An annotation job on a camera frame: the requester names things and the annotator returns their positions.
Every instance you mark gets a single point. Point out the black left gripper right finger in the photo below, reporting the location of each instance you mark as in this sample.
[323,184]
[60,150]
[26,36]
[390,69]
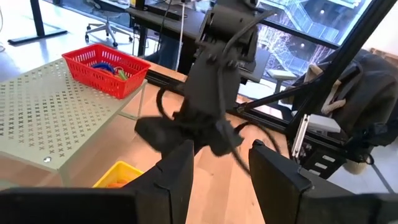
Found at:
[276,186]

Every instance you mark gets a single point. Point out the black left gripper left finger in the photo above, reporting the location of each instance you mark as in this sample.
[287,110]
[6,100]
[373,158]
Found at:
[174,186]

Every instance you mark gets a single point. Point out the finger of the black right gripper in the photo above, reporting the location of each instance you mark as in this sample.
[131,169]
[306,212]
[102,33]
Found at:
[158,133]

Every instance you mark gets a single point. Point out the green rubber band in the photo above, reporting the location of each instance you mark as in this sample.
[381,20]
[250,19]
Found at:
[122,75]

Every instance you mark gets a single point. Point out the red plastic basket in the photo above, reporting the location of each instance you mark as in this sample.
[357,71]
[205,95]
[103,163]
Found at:
[93,79]

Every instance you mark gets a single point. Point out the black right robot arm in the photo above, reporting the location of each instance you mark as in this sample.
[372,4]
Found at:
[214,77]

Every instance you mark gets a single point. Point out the grey office chair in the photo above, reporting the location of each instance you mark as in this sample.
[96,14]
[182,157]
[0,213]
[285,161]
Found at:
[107,28]

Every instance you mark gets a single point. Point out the yellow plastic basket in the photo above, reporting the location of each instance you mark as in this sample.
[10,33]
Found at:
[118,174]

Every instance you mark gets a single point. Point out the white box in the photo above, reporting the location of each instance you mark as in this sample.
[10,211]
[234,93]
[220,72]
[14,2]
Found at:
[323,124]

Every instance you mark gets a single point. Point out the dark blue rubber band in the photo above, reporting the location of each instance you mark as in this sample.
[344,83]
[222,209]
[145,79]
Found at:
[102,66]

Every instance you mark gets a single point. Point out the white stool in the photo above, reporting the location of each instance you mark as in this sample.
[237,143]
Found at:
[281,74]

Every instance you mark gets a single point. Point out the green perforated metal shelf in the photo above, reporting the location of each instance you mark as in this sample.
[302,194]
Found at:
[46,118]

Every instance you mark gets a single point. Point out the dark coat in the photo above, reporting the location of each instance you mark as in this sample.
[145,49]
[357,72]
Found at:
[373,93]

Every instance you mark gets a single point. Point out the large window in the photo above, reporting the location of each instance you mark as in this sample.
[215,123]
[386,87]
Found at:
[311,18]

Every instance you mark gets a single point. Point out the black floor stand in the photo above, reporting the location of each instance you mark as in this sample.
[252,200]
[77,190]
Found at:
[37,18]

